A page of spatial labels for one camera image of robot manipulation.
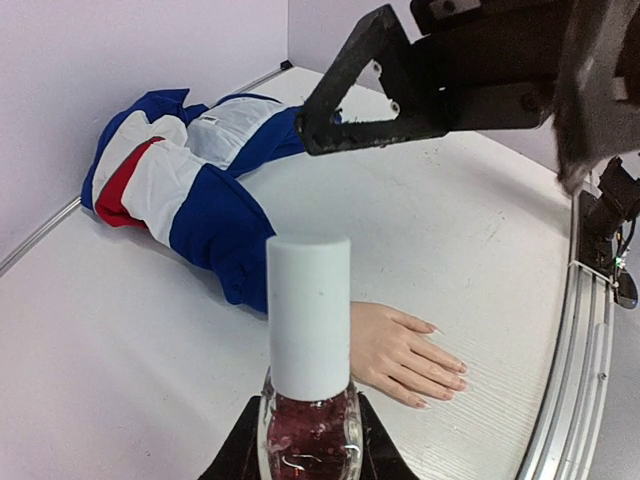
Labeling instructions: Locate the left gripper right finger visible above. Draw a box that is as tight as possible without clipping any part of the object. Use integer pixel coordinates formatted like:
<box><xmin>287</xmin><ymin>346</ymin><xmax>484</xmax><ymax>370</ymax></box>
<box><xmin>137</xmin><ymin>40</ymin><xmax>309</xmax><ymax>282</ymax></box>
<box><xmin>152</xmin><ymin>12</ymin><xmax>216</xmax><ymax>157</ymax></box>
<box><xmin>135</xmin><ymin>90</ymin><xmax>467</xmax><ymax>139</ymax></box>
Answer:
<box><xmin>358</xmin><ymin>393</ymin><xmax>415</xmax><ymax>480</ymax></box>

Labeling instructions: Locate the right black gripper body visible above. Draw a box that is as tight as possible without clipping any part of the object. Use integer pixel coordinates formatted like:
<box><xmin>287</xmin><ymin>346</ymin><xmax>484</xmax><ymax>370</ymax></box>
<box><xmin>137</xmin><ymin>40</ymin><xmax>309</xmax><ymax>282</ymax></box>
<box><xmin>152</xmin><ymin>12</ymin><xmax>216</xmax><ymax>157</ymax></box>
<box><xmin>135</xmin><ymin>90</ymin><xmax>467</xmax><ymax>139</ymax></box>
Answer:
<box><xmin>399</xmin><ymin>1</ymin><xmax>573</xmax><ymax>135</ymax></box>

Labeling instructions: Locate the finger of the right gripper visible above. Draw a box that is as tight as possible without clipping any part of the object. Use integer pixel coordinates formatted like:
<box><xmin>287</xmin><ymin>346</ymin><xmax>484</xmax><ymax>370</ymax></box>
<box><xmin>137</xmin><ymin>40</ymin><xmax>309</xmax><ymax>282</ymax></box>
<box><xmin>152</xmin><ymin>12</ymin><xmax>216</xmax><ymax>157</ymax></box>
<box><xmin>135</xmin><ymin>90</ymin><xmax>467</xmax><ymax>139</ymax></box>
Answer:
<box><xmin>295</xmin><ymin>5</ymin><xmax>450</xmax><ymax>156</ymax></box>

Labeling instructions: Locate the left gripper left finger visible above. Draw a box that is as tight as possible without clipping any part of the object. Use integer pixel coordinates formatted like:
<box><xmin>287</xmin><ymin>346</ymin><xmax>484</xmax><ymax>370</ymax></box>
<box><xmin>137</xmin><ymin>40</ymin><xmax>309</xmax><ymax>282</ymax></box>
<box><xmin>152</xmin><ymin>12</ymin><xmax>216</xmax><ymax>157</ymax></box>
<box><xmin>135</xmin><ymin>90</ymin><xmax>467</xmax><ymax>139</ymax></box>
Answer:
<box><xmin>198</xmin><ymin>396</ymin><xmax>261</xmax><ymax>480</ymax></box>

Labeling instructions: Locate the red nail polish bottle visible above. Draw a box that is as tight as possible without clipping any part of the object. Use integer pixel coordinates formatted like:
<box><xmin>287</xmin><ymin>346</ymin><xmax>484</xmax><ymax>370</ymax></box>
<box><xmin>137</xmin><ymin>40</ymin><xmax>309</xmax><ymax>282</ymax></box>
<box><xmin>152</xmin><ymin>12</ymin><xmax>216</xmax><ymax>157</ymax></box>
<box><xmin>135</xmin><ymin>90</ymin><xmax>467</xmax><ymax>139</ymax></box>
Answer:
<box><xmin>256</xmin><ymin>373</ymin><xmax>364</xmax><ymax>480</ymax></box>

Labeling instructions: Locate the white nail polish cap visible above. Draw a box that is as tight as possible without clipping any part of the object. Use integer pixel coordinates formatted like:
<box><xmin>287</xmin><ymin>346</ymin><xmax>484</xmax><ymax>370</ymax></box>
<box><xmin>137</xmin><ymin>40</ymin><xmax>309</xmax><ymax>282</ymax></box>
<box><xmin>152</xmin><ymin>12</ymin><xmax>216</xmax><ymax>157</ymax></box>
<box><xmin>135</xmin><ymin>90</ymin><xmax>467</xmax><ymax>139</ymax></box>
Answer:
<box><xmin>266</xmin><ymin>235</ymin><xmax>351</xmax><ymax>402</ymax></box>

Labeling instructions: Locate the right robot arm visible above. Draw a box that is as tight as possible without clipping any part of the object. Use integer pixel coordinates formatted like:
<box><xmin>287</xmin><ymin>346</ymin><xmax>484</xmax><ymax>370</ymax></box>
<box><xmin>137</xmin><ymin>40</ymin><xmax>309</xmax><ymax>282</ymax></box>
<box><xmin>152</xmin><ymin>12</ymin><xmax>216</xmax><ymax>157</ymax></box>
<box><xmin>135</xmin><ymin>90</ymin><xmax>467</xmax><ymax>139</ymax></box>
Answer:
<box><xmin>295</xmin><ymin>1</ymin><xmax>639</xmax><ymax>193</ymax></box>

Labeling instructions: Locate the mannequin hand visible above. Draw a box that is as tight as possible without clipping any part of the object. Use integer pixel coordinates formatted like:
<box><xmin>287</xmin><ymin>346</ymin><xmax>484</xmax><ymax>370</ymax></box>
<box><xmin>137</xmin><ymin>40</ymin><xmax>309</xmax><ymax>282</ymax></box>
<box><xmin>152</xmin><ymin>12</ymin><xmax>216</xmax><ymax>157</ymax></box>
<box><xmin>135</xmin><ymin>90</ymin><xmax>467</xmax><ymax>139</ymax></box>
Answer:
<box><xmin>350</xmin><ymin>302</ymin><xmax>468</xmax><ymax>409</ymax></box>

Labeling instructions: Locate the blue white red jacket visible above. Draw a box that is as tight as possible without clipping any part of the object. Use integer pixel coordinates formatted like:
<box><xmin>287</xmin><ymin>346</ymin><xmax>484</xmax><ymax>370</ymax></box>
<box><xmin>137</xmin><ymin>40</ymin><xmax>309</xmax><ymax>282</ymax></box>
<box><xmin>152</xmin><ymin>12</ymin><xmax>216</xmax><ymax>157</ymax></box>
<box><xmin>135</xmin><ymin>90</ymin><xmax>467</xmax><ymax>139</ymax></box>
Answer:
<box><xmin>80</xmin><ymin>89</ymin><xmax>304</xmax><ymax>313</ymax></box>

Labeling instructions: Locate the aluminium front rail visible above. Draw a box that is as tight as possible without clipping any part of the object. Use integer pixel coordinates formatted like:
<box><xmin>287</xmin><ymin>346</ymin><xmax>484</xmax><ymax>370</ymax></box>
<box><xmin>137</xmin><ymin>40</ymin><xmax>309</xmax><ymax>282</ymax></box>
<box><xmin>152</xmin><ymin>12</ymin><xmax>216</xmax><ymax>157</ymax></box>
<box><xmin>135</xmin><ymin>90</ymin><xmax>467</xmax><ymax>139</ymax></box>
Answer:
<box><xmin>517</xmin><ymin>191</ymin><xmax>614</xmax><ymax>479</ymax></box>

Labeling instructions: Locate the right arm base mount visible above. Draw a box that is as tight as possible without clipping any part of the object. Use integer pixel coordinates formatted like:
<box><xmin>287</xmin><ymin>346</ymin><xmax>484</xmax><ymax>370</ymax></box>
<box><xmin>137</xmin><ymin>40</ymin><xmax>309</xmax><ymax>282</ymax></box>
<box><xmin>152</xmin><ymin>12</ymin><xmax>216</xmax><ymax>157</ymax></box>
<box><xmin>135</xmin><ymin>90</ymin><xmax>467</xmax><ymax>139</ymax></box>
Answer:
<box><xmin>578</xmin><ymin>156</ymin><xmax>639</xmax><ymax>310</ymax></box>

